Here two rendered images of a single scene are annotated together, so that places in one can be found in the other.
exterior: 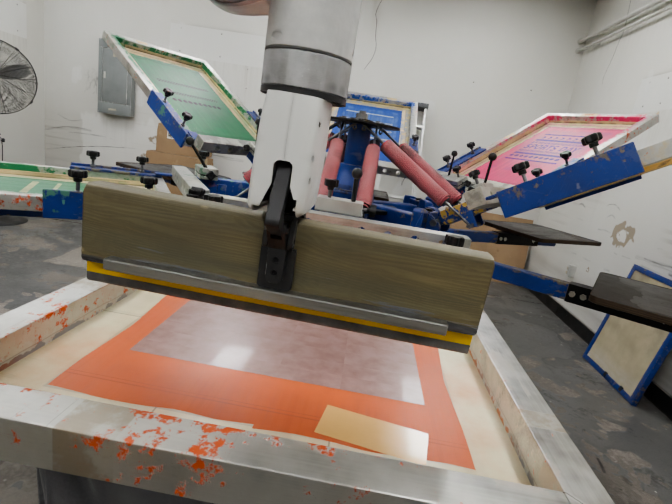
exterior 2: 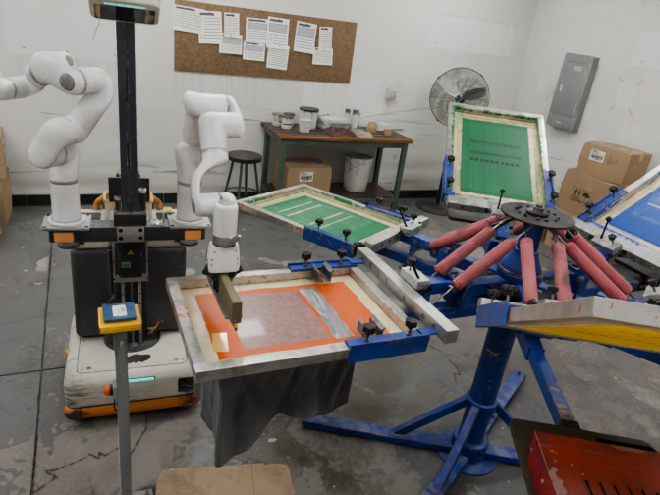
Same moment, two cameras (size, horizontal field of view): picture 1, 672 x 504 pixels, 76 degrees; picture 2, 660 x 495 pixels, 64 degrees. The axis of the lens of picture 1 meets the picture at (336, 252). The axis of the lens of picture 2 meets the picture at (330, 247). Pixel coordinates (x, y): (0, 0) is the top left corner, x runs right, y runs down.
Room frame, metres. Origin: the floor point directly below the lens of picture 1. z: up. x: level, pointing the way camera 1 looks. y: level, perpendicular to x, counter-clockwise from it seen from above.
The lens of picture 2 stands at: (-0.07, -1.45, 1.94)
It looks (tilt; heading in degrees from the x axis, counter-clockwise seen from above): 23 degrees down; 60
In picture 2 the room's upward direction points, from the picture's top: 8 degrees clockwise
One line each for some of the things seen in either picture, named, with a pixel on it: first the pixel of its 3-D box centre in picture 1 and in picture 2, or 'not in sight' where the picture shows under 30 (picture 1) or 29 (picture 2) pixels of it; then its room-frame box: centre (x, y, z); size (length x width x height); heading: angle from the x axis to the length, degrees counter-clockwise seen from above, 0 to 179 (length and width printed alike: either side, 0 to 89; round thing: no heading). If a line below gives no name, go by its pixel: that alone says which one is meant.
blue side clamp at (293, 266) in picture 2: not in sight; (322, 270); (0.90, 0.30, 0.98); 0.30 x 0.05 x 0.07; 177
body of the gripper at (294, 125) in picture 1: (296, 148); (223, 254); (0.40, 0.05, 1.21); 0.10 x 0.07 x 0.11; 177
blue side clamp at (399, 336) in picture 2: not in sight; (386, 344); (0.88, -0.25, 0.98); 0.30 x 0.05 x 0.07; 177
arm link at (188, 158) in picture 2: not in sight; (192, 162); (0.41, 0.54, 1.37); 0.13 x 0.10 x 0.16; 0
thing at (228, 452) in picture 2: not in sight; (290, 403); (0.59, -0.17, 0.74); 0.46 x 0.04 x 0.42; 177
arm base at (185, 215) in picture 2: not in sight; (189, 199); (0.40, 0.56, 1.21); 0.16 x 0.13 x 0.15; 83
